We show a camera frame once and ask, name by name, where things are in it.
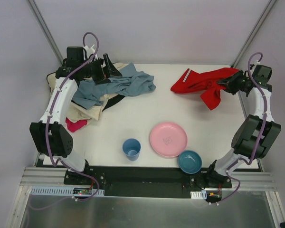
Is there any grey-blue cloth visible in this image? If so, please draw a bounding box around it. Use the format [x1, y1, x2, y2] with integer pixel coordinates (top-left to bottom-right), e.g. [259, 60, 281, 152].
[72, 63, 156, 109]

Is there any beige tote bag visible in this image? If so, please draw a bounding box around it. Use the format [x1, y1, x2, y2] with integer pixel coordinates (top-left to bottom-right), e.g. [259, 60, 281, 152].
[46, 72, 56, 93]

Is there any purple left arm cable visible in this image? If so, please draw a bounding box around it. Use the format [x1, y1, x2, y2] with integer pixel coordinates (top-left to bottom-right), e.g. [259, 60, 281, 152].
[28, 32, 101, 211]

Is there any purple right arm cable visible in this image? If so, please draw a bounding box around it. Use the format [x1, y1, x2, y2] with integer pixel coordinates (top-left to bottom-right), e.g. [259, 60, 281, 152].
[205, 52, 268, 207]

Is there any aluminium frame rail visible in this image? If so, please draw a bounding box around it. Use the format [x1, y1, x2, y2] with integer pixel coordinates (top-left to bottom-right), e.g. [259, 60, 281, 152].
[20, 167, 66, 186]

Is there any black printed cloth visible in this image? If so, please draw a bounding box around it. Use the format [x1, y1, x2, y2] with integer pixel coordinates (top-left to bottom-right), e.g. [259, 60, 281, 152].
[102, 95, 125, 111]

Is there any right cable duct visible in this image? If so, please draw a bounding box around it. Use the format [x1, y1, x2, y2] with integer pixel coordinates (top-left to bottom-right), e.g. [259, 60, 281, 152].
[190, 191, 223, 200]

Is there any pink plate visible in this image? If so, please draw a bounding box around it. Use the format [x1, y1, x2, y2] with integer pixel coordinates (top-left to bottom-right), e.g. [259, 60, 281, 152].
[150, 122, 188, 158]

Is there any magenta pink cloth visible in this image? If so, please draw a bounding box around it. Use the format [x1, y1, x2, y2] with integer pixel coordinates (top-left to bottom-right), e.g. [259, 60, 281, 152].
[66, 118, 88, 133]

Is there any red cloth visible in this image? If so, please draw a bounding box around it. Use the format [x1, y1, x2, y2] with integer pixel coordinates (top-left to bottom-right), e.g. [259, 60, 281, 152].
[171, 67, 239, 110]

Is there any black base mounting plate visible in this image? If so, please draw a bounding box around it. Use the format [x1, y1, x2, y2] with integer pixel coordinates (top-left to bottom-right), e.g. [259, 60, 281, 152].
[64, 166, 232, 199]

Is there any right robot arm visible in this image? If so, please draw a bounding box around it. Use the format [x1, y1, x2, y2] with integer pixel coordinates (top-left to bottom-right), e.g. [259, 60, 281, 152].
[205, 63, 281, 187]

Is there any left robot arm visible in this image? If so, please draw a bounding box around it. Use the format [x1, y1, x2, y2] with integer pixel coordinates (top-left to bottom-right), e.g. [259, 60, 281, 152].
[29, 47, 122, 172]

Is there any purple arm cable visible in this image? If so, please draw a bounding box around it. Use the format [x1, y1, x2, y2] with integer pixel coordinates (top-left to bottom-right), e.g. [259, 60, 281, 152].
[28, 32, 101, 211]
[205, 52, 268, 207]

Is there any cable duct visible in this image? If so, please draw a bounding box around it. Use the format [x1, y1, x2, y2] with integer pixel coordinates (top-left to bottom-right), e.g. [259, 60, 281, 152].
[30, 186, 105, 197]
[190, 191, 223, 200]

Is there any left cable duct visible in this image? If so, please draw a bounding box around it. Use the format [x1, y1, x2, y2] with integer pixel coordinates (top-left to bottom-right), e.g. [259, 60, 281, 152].
[30, 186, 105, 197]

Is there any light blue cup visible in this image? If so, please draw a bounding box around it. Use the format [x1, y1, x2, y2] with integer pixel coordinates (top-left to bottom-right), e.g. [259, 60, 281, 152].
[122, 138, 141, 161]

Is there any dark blue bowl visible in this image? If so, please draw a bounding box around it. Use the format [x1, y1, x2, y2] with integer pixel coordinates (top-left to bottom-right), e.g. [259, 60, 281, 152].
[178, 150, 202, 174]

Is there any cream beige cloth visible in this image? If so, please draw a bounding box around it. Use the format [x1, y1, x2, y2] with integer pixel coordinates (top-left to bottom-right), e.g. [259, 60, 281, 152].
[66, 62, 128, 122]

